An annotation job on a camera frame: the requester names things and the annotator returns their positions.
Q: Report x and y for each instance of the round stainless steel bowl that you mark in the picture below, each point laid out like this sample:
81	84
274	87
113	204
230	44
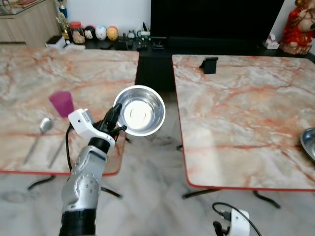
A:
141	110

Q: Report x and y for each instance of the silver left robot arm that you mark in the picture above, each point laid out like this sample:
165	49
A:
83	184

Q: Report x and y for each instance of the purple plastic cup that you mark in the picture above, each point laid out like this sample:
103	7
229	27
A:
62	102

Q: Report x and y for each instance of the stainless steel cutlery piece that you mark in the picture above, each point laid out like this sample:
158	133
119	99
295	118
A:
58	155

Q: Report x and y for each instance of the stainless steel spoon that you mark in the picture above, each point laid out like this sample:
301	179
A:
45	125

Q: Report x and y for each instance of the yellow egg-shaped toy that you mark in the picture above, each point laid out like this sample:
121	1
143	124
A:
112	33

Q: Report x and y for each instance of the white egg-shaped toy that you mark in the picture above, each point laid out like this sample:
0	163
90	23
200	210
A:
101	33

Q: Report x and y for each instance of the black egg-shaped toy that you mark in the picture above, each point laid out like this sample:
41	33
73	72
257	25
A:
89	33

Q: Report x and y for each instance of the stainless steel plate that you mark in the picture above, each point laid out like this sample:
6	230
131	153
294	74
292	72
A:
309	143

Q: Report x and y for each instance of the glass jar with red lid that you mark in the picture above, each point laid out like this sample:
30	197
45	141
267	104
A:
77	33

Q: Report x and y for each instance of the small white box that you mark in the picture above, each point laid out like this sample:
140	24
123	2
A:
56	42

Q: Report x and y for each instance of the marble pattern table with cutlery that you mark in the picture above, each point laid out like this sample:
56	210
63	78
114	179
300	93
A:
29	73

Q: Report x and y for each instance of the gold trophy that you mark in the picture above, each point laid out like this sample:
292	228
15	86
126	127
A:
62	22

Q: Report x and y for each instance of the light wooden cabinet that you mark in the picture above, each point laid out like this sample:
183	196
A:
29	24

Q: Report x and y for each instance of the red and gold statue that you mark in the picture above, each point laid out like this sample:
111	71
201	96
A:
298	27

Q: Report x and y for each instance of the black television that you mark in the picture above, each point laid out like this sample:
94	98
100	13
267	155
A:
216	17

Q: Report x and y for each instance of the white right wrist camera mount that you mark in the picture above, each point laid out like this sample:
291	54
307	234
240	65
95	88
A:
238	223

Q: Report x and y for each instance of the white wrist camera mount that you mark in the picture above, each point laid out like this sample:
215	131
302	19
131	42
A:
83	123
238	223

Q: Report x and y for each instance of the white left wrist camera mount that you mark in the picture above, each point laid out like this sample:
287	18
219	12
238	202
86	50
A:
83	123

